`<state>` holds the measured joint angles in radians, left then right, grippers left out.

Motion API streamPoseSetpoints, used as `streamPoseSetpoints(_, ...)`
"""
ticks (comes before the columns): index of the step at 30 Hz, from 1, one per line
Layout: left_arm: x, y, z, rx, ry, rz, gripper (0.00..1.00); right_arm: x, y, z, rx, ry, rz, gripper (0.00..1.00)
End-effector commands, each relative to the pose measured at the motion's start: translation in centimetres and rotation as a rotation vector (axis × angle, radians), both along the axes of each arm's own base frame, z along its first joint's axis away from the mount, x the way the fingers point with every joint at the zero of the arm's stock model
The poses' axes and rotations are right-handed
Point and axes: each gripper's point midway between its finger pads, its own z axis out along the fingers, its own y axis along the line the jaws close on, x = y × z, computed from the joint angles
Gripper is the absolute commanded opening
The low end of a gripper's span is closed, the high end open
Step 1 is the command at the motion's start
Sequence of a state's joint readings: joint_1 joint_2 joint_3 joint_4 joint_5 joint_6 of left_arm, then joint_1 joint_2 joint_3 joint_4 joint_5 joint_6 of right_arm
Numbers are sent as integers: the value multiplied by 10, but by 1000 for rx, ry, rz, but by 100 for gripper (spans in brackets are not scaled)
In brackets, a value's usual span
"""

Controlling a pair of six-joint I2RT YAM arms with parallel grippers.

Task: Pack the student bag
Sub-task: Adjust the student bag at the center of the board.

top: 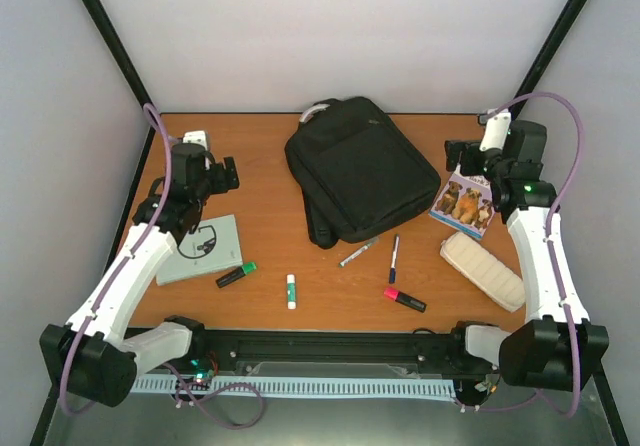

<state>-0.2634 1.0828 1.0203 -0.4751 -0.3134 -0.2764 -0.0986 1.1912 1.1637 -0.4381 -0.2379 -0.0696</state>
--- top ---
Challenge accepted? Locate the purple dog picture book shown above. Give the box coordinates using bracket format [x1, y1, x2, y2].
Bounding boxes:
[429, 166, 494, 240]

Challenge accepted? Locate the grey book with G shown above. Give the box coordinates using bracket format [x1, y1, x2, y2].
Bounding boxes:
[156, 214, 243, 286]

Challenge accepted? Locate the black student backpack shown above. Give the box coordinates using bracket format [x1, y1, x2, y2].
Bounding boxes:
[284, 97, 441, 249]

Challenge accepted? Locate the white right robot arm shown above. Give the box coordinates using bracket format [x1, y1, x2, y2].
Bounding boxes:
[444, 119, 609, 391]

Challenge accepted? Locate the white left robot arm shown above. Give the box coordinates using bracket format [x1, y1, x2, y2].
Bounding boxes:
[39, 143, 240, 407]

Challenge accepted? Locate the green highlighter marker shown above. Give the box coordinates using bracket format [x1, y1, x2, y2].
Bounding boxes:
[216, 261, 257, 288]

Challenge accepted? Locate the white green glue stick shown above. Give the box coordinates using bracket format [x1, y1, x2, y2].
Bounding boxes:
[286, 274, 297, 310]

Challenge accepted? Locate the cream quilted pencil case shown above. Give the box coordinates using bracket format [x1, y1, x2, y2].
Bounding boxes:
[440, 232, 525, 313]

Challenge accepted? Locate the green tipped white marker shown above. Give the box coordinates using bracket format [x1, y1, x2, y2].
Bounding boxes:
[339, 236, 379, 267]

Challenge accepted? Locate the blue capped white pen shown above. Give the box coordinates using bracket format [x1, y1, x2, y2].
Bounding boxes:
[388, 234, 400, 284]

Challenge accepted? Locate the pink highlighter marker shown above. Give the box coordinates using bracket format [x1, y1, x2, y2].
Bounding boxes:
[384, 287, 426, 313]

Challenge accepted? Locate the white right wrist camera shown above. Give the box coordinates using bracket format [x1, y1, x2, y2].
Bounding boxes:
[479, 109, 512, 152]

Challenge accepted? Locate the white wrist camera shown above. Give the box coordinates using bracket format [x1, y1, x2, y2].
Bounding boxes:
[182, 130, 210, 149]
[479, 109, 512, 152]

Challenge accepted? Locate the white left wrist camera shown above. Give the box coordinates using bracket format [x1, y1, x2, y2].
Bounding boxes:
[182, 130, 210, 149]

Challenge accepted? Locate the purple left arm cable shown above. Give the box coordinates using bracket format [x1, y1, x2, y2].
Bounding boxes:
[58, 103, 268, 429]

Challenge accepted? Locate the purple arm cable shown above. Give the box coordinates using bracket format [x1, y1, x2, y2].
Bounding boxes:
[452, 91, 586, 418]
[58, 103, 268, 429]

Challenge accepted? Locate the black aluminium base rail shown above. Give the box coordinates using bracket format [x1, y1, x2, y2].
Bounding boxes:
[136, 329, 495, 379]

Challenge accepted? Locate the right black frame post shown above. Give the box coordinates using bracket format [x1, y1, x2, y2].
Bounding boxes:
[515, 0, 589, 97]

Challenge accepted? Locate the black frame post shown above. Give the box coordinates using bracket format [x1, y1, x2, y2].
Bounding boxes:
[62, 0, 156, 117]
[515, 0, 589, 97]

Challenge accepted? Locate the left black frame post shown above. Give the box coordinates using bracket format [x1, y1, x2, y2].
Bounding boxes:
[62, 0, 156, 117]

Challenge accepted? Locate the light blue cable duct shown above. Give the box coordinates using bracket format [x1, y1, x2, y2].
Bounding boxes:
[130, 373, 457, 403]

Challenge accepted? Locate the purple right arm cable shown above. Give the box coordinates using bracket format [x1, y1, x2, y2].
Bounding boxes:
[452, 91, 586, 418]

